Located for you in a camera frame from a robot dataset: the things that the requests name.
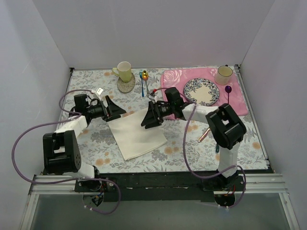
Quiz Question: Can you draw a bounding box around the white cloth napkin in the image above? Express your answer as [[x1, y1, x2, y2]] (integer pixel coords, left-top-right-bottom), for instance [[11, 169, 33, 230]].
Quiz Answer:
[[108, 109, 167, 161]]

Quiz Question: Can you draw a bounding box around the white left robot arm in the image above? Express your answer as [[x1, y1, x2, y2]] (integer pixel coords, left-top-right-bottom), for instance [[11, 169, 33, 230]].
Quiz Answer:
[[43, 94, 126, 192]]

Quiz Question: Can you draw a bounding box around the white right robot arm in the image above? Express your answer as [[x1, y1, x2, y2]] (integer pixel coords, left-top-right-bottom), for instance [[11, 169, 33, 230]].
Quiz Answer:
[[141, 87, 247, 191]]

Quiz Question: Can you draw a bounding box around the woven round coaster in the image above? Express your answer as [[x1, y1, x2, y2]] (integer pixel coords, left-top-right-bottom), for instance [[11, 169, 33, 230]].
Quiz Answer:
[[117, 73, 136, 93]]

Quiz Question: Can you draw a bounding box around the rainbow gold spoon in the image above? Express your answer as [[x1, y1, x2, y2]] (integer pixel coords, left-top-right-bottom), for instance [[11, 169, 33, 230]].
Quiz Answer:
[[141, 70, 150, 96]]

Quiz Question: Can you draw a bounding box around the yellow green mug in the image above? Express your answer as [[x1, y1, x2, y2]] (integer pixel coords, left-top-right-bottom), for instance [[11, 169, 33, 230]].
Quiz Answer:
[[112, 61, 132, 82]]

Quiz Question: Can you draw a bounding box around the blue fork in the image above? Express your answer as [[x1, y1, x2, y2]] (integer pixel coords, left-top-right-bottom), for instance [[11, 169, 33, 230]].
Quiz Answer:
[[139, 70, 144, 97]]

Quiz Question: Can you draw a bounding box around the blue floral plate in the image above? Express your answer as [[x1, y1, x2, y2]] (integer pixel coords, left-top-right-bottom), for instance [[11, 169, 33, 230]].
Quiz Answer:
[[183, 78, 220, 106]]

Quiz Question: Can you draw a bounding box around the cream enamel mug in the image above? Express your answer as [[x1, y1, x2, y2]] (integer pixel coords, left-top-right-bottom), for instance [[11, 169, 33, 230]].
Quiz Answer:
[[214, 65, 233, 85]]

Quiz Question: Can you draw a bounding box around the purple spoon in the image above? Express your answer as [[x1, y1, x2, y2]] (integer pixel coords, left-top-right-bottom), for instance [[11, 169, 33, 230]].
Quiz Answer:
[[225, 85, 232, 104]]

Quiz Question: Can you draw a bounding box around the pink floral placemat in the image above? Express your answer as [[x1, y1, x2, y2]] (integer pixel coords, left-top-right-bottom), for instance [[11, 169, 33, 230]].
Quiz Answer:
[[160, 67, 248, 116]]

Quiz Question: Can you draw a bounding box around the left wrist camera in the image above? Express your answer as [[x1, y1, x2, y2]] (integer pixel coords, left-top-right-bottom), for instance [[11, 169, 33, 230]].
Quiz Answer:
[[91, 88, 104, 101]]

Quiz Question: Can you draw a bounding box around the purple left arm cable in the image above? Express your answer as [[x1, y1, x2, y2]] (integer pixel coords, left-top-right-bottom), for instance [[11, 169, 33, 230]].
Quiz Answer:
[[12, 89, 122, 215]]

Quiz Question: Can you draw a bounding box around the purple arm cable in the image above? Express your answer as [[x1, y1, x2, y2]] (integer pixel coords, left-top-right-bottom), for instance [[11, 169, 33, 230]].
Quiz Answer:
[[12, 89, 122, 215], [152, 87, 247, 209]]

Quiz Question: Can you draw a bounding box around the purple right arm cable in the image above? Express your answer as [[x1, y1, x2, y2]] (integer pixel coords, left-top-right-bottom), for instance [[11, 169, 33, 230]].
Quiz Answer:
[[152, 87, 247, 209]]

